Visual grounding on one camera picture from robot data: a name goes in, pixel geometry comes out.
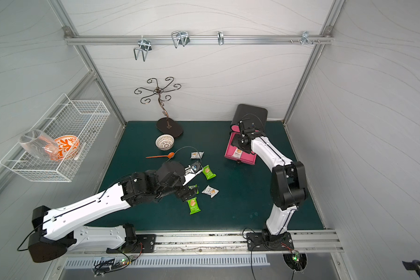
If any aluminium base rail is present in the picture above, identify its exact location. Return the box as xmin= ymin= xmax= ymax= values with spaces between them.
xmin=66 ymin=227 xmax=344 ymax=256

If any white vented cable duct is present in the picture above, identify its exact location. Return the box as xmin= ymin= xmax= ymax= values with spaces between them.
xmin=64 ymin=254 xmax=270 ymax=270

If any orange patterned bowl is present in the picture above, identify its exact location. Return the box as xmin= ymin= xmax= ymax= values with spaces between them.
xmin=50 ymin=135 xmax=80 ymax=161

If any orange spoon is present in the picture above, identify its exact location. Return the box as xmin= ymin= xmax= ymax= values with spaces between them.
xmin=146 ymin=152 xmax=175 ymax=159

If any metal hook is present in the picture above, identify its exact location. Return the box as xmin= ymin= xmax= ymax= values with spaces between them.
xmin=217 ymin=31 xmax=224 ymax=46
xmin=133 ymin=38 xmax=152 ymax=62
xmin=289 ymin=31 xmax=320 ymax=46
xmin=171 ymin=31 xmax=190 ymax=49

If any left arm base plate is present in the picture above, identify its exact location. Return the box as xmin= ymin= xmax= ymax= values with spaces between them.
xmin=106 ymin=234 xmax=157 ymax=254

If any green cookie pack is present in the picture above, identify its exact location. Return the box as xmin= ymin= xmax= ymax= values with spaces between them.
xmin=203 ymin=165 xmax=217 ymax=180
xmin=187 ymin=198 xmax=201 ymax=215

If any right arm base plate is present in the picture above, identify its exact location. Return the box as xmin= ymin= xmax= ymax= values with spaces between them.
xmin=245 ymin=232 xmax=294 ymax=252

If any green cookie pack barcode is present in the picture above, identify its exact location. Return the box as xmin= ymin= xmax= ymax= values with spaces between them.
xmin=189 ymin=184 xmax=199 ymax=194

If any white cookie pack top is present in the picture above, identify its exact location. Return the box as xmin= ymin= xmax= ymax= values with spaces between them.
xmin=190 ymin=151 xmax=204 ymax=160

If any clear glass cup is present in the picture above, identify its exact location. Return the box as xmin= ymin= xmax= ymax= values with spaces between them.
xmin=18 ymin=129 xmax=59 ymax=161

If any brown metal hook stand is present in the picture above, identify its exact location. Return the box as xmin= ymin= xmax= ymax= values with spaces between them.
xmin=134 ymin=77 xmax=183 ymax=139

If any white patterned small bowl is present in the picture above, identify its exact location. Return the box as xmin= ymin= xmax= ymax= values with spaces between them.
xmin=155 ymin=134 xmax=175 ymax=151

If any aluminium top rail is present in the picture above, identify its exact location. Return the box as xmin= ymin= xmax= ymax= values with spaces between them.
xmin=64 ymin=33 xmax=334 ymax=47

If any black pink drawer cabinet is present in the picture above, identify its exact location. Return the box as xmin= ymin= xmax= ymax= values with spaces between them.
xmin=225 ymin=104 xmax=268 ymax=165

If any white wire basket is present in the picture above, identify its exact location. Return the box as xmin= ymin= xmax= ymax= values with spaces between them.
xmin=0 ymin=94 xmax=110 ymax=182

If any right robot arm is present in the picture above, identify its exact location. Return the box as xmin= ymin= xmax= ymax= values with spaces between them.
xmin=234 ymin=120 xmax=308 ymax=241

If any green cookie pack bottom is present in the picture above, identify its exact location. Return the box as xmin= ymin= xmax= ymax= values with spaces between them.
xmin=187 ymin=198 xmax=201 ymax=215

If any black cable bottom right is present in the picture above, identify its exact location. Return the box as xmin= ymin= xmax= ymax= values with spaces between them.
xmin=401 ymin=259 xmax=420 ymax=280

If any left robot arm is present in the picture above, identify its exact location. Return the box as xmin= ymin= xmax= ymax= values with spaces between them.
xmin=27 ymin=161 xmax=203 ymax=263

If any white cookie pack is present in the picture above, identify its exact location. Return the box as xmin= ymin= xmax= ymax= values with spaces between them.
xmin=232 ymin=148 xmax=243 ymax=159
xmin=190 ymin=151 xmax=204 ymax=160
xmin=202 ymin=185 xmax=219 ymax=198

